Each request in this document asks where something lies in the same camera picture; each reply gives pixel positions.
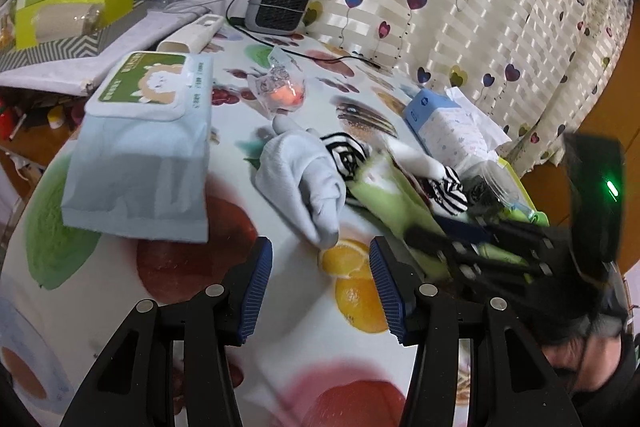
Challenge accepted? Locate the blue white tissue pack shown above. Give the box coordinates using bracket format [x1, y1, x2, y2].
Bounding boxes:
[402, 87, 512, 168]

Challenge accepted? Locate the person's right forearm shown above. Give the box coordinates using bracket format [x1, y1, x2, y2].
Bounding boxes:
[542, 307, 640, 413]

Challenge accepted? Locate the food print tablecloth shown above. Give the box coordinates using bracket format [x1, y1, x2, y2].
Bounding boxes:
[0, 27, 531, 427]

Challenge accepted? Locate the grey patterned shelf board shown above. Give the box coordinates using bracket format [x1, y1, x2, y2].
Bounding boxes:
[0, 0, 211, 95]

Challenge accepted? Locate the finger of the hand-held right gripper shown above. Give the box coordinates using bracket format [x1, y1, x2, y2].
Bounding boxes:
[405, 227, 543, 280]
[435, 214, 546, 253]

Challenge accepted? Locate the green cloth with striped trim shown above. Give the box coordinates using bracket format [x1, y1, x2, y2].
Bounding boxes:
[347, 152, 473, 278]

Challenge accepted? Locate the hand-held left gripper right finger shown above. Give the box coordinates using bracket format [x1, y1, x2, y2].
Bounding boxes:
[368, 236, 581, 427]

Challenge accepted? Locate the grey sock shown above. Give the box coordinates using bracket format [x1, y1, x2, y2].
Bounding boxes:
[255, 116, 348, 250]

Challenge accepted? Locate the light blue wet wipes pack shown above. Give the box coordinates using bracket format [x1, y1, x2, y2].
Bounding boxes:
[61, 49, 217, 244]

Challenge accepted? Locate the brown wooden wardrobe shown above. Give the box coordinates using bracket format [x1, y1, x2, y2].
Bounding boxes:
[520, 72, 640, 228]

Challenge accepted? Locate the plastic bag of orange pieces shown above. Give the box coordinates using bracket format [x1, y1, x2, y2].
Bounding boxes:
[247, 47, 307, 118]

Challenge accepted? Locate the white towel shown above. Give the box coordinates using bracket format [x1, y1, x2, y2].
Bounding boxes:
[385, 139, 453, 180]

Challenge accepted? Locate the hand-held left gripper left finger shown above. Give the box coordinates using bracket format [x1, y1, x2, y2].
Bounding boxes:
[60, 236, 275, 427]

